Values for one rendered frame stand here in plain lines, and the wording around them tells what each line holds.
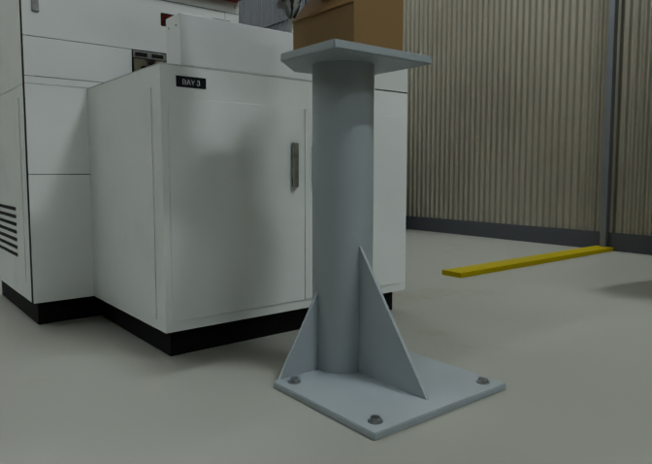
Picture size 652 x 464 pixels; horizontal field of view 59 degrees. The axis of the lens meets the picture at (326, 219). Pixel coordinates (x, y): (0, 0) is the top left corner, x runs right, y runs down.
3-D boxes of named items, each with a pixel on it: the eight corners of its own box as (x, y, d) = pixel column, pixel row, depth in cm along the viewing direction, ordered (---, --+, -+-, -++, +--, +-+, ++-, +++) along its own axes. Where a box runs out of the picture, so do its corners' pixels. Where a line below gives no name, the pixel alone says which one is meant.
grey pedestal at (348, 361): (505, 389, 142) (515, 46, 135) (374, 441, 114) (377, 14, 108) (365, 341, 181) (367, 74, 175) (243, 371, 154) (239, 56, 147)
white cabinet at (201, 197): (93, 318, 210) (86, 88, 203) (306, 285, 270) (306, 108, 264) (168, 364, 160) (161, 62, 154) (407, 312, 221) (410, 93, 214)
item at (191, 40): (166, 69, 166) (164, 18, 165) (317, 86, 200) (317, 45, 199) (179, 64, 159) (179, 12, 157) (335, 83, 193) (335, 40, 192)
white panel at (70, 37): (22, 83, 193) (16, -42, 189) (237, 102, 244) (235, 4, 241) (24, 82, 190) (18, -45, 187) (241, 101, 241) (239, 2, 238)
